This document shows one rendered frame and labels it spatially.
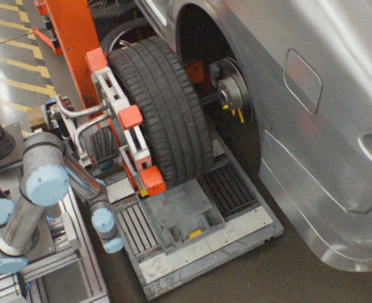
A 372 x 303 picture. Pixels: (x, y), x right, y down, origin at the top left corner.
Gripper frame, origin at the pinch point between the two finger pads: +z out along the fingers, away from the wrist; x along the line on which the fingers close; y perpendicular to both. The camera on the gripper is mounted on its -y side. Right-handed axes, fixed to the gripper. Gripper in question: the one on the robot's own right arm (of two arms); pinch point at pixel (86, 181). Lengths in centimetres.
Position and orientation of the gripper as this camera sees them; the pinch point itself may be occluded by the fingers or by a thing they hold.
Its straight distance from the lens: 200.5
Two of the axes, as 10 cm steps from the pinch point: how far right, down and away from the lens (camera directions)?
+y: -0.7, -5.9, -8.0
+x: -9.0, 3.9, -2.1
